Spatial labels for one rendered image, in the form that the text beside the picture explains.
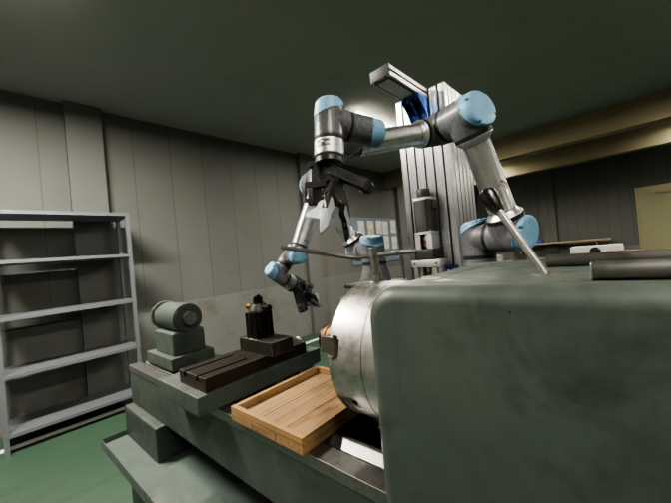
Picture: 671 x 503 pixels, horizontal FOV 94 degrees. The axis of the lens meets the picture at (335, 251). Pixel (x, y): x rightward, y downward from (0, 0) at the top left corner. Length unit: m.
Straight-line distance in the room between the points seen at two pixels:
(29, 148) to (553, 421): 4.27
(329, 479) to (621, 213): 9.35
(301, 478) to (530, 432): 0.58
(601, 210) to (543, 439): 9.38
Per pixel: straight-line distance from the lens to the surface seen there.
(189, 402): 1.17
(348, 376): 0.69
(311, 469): 0.87
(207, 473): 1.52
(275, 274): 1.46
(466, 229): 1.26
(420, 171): 1.57
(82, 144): 4.27
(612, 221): 9.77
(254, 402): 1.08
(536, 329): 0.44
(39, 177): 4.21
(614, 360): 0.45
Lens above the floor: 1.31
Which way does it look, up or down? 1 degrees up
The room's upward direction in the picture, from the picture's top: 5 degrees counter-clockwise
